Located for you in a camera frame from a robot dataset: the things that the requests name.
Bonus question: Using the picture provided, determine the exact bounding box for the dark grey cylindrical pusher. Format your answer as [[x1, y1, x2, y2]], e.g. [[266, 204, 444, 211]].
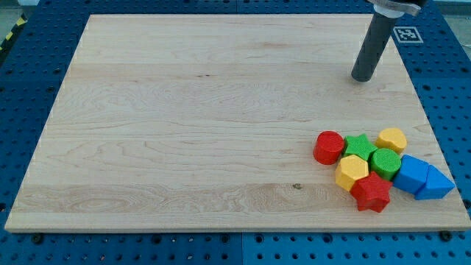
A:
[[351, 13, 397, 82]]

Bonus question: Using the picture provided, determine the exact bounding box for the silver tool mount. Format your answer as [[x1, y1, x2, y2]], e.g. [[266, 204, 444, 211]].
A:
[[367, 0, 427, 18]]

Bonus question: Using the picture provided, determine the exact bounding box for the green star block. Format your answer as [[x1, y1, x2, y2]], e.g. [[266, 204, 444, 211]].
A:
[[343, 134, 378, 161]]

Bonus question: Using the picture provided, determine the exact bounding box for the red star block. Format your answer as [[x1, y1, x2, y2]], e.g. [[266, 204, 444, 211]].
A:
[[350, 172, 393, 213]]

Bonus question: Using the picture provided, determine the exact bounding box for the white fiducial marker tag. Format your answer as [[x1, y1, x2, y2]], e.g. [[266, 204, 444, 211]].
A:
[[393, 26, 423, 43]]

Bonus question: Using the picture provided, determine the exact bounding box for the yellow heart block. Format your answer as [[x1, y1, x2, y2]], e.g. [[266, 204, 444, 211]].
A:
[[375, 127, 408, 155]]

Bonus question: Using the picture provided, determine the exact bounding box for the red cylinder block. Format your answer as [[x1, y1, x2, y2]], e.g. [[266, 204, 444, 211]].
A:
[[313, 130, 344, 165]]

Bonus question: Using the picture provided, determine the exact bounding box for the green cylinder block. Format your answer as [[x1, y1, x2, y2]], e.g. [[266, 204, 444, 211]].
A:
[[369, 148, 401, 181]]

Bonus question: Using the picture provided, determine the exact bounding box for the yellow hexagon block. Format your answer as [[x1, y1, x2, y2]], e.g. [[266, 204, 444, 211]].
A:
[[335, 155, 369, 191]]

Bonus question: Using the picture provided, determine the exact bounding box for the blue cube block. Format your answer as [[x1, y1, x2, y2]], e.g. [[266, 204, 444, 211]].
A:
[[393, 155, 430, 194]]

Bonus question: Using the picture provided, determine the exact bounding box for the blue triangle block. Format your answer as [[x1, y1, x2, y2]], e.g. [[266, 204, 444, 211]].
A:
[[414, 165, 456, 200]]

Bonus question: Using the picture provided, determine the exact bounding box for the light wooden board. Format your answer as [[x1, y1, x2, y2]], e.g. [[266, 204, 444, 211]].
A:
[[5, 14, 470, 233]]

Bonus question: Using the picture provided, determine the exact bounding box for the yellow black hazard tape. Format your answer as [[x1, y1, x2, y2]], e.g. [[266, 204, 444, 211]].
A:
[[1, 13, 28, 53]]

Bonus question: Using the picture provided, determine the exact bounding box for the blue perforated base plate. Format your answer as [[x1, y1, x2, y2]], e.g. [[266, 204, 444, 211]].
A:
[[1, 1, 470, 264]]

